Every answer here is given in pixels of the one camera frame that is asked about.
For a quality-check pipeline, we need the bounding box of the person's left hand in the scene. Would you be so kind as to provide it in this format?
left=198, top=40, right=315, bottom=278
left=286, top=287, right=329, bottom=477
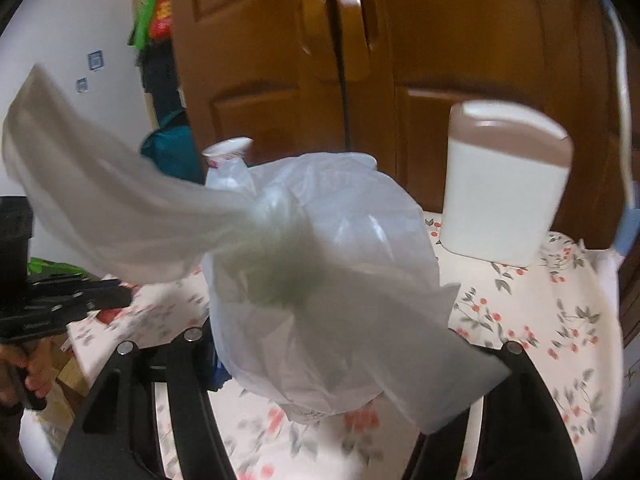
left=0, top=338, right=53, bottom=408

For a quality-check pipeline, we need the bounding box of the red hanging bag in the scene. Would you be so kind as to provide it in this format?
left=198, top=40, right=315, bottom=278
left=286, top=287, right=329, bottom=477
left=149, top=0, right=172, bottom=44

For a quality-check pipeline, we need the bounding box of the green plastic bag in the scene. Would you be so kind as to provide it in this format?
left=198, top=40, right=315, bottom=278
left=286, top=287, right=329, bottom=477
left=27, top=257, right=88, bottom=276

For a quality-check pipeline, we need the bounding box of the white gooseneck holder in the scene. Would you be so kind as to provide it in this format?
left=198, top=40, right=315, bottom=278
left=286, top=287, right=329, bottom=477
left=601, top=0, right=639, bottom=259

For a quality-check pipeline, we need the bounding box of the white container brown top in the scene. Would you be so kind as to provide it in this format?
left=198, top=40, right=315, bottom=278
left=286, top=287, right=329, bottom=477
left=440, top=100, right=574, bottom=266

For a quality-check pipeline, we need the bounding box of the red white paper cup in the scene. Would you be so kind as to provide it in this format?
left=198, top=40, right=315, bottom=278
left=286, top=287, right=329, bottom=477
left=202, top=136, right=253, bottom=170

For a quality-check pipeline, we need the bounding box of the teal bag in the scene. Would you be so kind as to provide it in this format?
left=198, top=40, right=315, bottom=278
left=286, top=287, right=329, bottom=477
left=140, top=110, right=205, bottom=184

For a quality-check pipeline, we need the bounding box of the floral cherry tablecloth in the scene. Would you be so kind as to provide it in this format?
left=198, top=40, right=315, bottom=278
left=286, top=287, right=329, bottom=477
left=58, top=232, right=623, bottom=479

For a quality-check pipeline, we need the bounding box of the wooden cabinet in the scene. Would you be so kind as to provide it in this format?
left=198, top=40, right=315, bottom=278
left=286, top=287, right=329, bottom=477
left=171, top=0, right=624, bottom=248

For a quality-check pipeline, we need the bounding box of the clear plastic bag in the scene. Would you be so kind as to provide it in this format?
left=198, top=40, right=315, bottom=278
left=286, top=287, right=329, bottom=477
left=2, top=67, right=509, bottom=434

